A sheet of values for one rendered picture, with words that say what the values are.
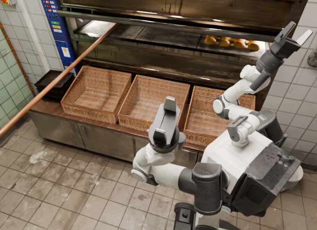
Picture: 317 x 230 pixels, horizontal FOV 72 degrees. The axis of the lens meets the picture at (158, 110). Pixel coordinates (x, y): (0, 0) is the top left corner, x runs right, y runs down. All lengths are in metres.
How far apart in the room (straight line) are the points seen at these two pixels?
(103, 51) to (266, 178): 1.88
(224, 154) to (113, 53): 1.66
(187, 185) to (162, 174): 0.12
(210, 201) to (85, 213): 1.68
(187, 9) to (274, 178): 1.36
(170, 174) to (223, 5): 1.33
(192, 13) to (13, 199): 2.36
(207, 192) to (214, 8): 1.37
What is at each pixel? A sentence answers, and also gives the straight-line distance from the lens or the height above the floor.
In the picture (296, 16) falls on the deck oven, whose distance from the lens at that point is 1.88.
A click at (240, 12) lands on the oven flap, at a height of 1.53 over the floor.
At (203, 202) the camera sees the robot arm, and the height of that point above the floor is 1.34.
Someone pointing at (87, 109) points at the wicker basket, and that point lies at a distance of 2.15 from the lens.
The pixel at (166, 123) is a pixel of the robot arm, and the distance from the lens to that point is 0.55.
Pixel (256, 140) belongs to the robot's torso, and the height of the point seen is 1.40.
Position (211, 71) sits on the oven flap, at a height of 1.01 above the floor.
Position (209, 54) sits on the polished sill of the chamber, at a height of 1.17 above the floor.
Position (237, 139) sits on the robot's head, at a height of 1.48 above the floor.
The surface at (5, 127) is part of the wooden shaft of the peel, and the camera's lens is 1.47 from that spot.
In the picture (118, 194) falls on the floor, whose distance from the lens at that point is 2.36.
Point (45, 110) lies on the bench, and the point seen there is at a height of 0.58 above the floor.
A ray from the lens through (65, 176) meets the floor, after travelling 2.61.
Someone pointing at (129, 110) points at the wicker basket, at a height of 0.59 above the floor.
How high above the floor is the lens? 2.09
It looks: 43 degrees down
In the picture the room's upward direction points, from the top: straight up
